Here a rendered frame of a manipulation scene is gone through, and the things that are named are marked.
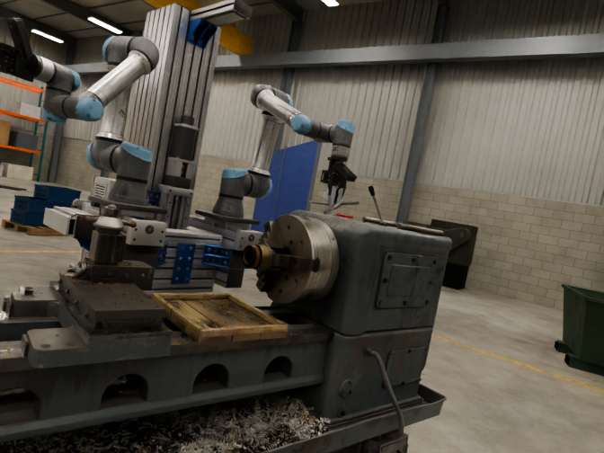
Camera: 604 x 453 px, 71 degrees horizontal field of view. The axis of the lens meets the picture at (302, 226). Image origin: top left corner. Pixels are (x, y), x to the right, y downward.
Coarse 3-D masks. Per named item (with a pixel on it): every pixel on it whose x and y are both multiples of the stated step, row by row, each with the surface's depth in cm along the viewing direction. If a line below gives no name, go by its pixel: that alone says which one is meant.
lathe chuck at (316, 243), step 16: (288, 224) 149; (304, 224) 143; (320, 224) 149; (288, 240) 148; (304, 240) 141; (320, 240) 142; (304, 256) 141; (320, 256) 140; (288, 272) 146; (304, 272) 140; (320, 272) 140; (272, 288) 152; (288, 288) 145; (304, 288) 139; (320, 288) 143; (288, 304) 147
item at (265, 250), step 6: (246, 246) 141; (252, 246) 139; (258, 246) 141; (264, 246) 141; (246, 252) 142; (252, 252) 144; (258, 252) 138; (264, 252) 140; (270, 252) 141; (246, 258) 143; (252, 258) 145; (258, 258) 138; (264, 258) 139; (270, 258) 140; (246, 264) 140; (252, 264) 138; (258, 264) 139; (264, 264) 140; (270, 264) 141; (264, 270) 142
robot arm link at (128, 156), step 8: (128, 144) 162; (112, 152) 164; (120, 152) 163; (128, 152) 161; (136, 152) 162; (144, 152) 164; (112, 160) 164; (120, 160) 163; (128, 160) 162; (136, 160) 162; (144, 160) 164; (112, 168) 166; (120, 168) 163; (128, 168) 162; (136, 168) 162; (144, 168) 165; (128, 176) 162; (136, 176) 163; (144, 176) 165
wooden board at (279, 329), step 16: (160, 304) 133; (176, 304) 139; (192, 304) 142; (208, 304) 146; (224, 304) 150; (240, 304) 151; (176, 320) 124; (192, 320) 126; (208, 320) 128; (224, 320) 131; (240, 320) 135; (256, 320) 137; (272, 320) 136; (192, 336) 115; (208, 336) 114; (224, 336) 117; (240, 336) 121; (256, 336) 125; (272, 336) 129
